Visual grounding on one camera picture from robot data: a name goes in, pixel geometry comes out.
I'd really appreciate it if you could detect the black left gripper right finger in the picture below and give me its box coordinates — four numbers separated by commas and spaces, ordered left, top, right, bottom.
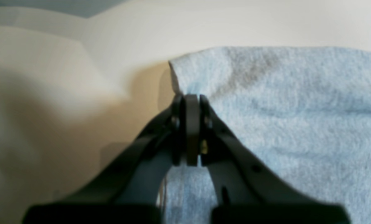
200, 95, 351, 224

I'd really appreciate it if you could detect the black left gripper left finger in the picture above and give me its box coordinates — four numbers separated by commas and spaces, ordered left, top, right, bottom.
22, 95, 200, 224

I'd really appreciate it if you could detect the grey T-shirt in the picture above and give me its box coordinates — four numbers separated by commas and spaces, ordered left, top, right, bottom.
169, 47, 371, 224

